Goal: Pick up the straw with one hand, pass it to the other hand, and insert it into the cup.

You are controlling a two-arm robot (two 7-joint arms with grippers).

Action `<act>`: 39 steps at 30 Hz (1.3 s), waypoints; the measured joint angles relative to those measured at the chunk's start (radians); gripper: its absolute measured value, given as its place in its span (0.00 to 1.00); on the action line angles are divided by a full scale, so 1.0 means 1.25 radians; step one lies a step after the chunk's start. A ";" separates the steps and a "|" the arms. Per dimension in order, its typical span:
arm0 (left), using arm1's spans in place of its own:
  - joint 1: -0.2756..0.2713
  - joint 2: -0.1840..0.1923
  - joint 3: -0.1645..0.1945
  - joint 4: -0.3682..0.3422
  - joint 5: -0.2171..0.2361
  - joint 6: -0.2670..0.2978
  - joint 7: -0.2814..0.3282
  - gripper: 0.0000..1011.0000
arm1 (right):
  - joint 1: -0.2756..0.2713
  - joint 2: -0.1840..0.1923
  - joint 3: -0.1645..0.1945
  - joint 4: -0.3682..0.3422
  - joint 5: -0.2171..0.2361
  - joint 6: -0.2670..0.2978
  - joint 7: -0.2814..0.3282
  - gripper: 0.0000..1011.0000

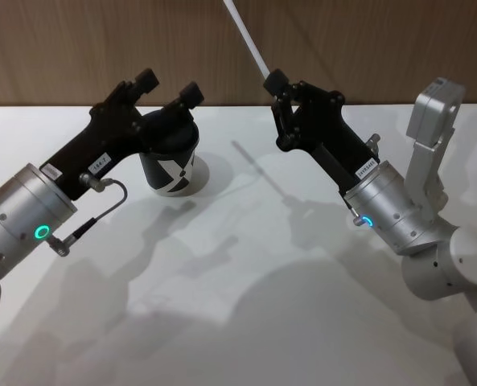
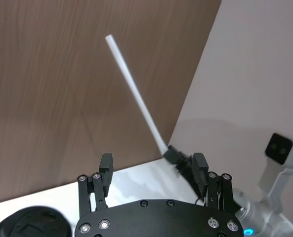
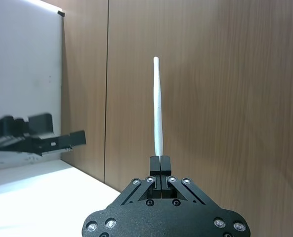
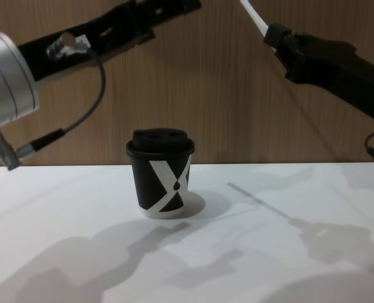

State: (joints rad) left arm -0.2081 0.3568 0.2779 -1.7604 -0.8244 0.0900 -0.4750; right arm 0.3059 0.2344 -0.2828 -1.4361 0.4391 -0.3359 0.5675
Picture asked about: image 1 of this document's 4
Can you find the black and white paper cup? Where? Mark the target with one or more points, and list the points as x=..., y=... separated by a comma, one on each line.
x=169, y=177

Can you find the white plastic straw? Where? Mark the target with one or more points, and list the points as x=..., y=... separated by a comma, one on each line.
x=246, y=36

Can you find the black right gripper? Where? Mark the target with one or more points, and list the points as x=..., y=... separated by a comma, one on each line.
x=330, y=136

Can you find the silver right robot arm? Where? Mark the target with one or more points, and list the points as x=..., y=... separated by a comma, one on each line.
x=387, y=209

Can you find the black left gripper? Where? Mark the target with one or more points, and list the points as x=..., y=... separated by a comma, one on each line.
x=101, y=136

